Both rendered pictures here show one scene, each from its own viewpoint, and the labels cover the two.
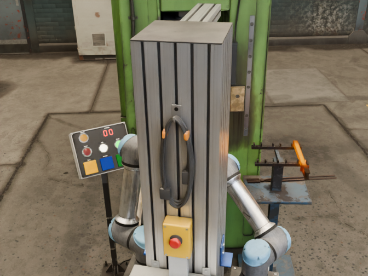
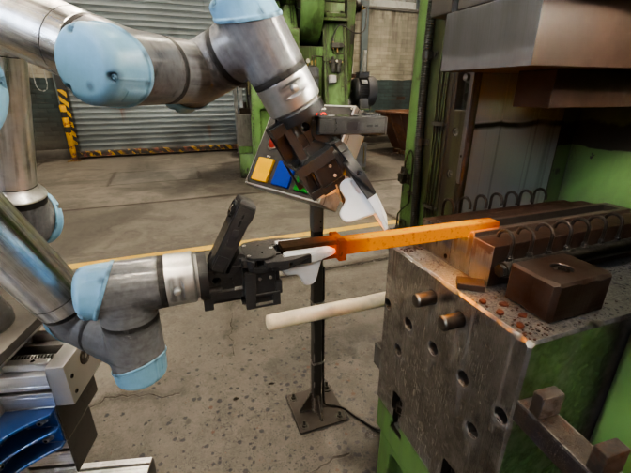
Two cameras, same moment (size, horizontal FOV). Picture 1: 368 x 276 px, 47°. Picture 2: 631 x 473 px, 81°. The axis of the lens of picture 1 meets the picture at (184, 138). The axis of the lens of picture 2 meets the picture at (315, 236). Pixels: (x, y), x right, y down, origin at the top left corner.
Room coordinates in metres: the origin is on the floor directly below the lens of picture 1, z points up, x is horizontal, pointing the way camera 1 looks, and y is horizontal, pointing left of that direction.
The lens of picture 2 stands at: (1.96, -0.58, 1.24)
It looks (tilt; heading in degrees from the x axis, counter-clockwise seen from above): 22 degrees down; 71
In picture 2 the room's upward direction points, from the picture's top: straight up
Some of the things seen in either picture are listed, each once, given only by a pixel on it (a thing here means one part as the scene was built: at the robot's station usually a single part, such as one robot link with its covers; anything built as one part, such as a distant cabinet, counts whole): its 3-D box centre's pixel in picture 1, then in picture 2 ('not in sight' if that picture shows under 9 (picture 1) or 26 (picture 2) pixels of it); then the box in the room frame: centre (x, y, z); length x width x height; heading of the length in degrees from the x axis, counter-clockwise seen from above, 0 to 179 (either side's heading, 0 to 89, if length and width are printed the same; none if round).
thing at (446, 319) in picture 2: not in sight; (451, 321); (2.35, -0.15, 0.87); 0.04 x 0.03 x 0.03; 1
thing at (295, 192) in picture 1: (275, 189); not in sight; (2.29, -0.58, 0.75); 0.40 x 0.30 x 0.02; 87
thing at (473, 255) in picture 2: not in sight; (532, 231); (2.64, -0.03, 0.96); 0.42 x 0.20 x 0.09; 1
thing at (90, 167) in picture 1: (90, 167); (264, 170); (2.18, 0.56, 1.01); 0.07 x 0.05 x 0.07; 116
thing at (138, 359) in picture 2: not in sight; (129, 343); (1.85, -0.06, 0.89); 0.11 x 0.08 x 0.11; 133
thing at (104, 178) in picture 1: (109, 213); (316, 297); (2.34, 0.52, 0.54); 0.04 x 0.04 x 1.08; 1
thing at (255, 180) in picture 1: (291, 178); not in sight; (2.38, -0.71, 0.77); 0.60 x 0.04 x 0.01; 93
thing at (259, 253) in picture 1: (256, 257); not in sight; (1.42, -0.31, 0.98); 0.13 x 0.12 x 0.14; 133
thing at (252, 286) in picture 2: not in sight; (239, 274); (2.02, -0.07, 0.98); 0.12 x 0.08 x 0.09; 1
